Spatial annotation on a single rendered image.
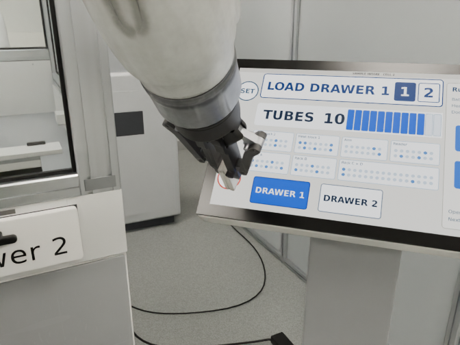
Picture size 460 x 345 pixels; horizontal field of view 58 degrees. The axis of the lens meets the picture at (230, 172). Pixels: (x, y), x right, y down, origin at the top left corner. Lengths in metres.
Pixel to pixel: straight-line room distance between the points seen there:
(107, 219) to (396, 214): 0.55
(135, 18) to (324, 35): 1.62
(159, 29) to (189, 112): 0.11
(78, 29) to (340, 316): 0.71
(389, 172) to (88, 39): 0.55
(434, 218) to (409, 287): 1.07
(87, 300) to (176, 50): 0.74
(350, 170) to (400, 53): 0.95
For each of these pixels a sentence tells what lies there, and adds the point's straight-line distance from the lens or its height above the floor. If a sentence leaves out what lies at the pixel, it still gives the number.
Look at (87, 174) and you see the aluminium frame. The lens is 0.85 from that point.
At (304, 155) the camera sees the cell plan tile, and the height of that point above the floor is 1.06.
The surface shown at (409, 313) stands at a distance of 1.78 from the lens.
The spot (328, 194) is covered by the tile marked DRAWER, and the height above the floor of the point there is 1.01.
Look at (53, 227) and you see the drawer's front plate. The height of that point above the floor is 0.90.
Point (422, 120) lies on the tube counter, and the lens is 0.73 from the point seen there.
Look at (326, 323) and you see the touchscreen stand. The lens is 0.88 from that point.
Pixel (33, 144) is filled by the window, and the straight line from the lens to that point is 0.84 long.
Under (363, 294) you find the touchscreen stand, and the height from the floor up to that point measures 0.79.
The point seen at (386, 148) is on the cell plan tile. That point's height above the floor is 1.08.
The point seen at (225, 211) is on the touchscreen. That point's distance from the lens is 0.68.
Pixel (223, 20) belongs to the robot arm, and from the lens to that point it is 0.31.
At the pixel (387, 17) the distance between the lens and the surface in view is 1.63.
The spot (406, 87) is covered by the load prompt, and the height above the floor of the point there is 1.16.
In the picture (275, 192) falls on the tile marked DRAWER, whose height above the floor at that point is 1.00.
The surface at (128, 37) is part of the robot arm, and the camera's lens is 0.30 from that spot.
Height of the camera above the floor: 1.26
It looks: 20 degrees down
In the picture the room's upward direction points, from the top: straight up
